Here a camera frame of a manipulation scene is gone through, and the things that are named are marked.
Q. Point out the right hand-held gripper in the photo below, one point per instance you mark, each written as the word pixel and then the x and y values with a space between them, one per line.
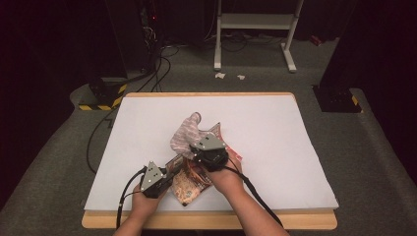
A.
pixel 209 154

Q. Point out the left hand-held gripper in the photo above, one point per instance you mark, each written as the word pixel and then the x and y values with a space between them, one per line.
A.
pixel 154 182

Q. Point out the grey striped fluffy cloth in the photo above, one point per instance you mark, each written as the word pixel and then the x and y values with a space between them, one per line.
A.
pixel 185 136

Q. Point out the glossy illustrated magazine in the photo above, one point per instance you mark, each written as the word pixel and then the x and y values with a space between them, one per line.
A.
pixel 190 187

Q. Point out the person's left hand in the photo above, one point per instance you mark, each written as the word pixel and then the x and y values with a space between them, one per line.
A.
pixel 146 205

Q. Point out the person's right hand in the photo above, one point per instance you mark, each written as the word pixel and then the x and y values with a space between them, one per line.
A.
pixel 227 180

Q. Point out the wooden table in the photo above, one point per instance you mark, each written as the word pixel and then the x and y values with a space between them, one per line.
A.
pixel 209 221

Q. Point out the white table mat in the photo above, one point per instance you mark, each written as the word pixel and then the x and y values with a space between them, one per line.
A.
pixel 278 147

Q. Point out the white paper scrap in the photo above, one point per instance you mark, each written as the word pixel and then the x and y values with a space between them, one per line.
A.
pixel 220 75
pixel 241 77

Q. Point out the black base with hazard tape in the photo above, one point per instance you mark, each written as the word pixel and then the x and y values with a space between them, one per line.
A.
pixel 105 95
pixel 337 100

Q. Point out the white metal stand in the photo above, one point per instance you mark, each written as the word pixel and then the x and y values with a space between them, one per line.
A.
pixel 255 21

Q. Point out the dark curtain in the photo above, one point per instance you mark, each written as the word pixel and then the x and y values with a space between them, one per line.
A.
pixel 387 65
pixel 42 82

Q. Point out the small red object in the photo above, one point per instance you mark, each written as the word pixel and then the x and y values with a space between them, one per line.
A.
pixel 315 40

